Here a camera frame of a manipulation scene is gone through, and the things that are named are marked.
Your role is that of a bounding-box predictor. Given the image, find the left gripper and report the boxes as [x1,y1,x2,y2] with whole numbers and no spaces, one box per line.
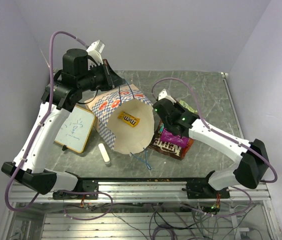
[78,59,127,92]

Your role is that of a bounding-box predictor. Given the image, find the checkered paper bag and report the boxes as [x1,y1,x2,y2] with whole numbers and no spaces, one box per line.
[83,79,157,171]

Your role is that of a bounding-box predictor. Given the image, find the yellow M&M candy bag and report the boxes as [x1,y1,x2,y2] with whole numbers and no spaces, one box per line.
[117,111,140,128]

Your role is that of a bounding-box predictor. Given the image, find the green wrapper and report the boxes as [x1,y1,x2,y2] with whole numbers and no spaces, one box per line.
[179,100,198,114]

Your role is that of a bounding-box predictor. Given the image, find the dark brown snack bag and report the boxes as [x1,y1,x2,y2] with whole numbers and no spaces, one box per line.
[148,121,182,161]

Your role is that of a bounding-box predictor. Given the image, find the purple candy bag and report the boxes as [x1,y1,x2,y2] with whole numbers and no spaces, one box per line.
[160,128,189,148]

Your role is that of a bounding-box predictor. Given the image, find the red Doritos chip bag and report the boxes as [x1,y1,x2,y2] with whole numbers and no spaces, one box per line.
[180,138,194,160]

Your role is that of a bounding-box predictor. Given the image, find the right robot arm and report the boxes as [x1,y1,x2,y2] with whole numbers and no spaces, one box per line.
[153,98,269,198]

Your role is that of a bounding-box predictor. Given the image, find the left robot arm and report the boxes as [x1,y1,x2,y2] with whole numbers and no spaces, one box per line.
[1,46,125,199]

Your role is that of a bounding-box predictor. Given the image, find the white marker eraser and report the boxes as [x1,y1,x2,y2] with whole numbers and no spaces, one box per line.
[98,143,111,167]

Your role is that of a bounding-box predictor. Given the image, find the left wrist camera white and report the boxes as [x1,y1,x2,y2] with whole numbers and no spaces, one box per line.
[86,40,105,66]

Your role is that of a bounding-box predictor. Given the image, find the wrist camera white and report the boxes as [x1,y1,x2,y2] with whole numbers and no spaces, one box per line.
[86,40,105,66]
[157,88,177,104]

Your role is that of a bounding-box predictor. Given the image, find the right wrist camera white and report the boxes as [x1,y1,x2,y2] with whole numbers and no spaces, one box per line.
[157,88,177,104]

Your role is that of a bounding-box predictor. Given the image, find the small whiteboard orange frame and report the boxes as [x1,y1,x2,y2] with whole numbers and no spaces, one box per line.
[54,106,96,154]

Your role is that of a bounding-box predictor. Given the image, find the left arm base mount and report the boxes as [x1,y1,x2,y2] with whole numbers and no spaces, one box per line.
[52,178,99,200]

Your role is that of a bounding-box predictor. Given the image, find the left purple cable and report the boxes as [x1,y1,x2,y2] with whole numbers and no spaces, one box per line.
[4,30,113,221]

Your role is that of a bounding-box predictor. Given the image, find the purple cable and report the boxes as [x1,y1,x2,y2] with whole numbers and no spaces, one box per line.
[4,30,113,221]
[150,77,279,218]

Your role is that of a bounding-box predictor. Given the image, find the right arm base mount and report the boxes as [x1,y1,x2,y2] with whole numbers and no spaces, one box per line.
[181,178,230,199]

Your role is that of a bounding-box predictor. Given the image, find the aluminium rail frame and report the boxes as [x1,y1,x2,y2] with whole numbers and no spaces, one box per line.
[8,178,282,240]

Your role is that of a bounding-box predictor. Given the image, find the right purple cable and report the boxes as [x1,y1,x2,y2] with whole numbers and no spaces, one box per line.
[150,77,279,218]

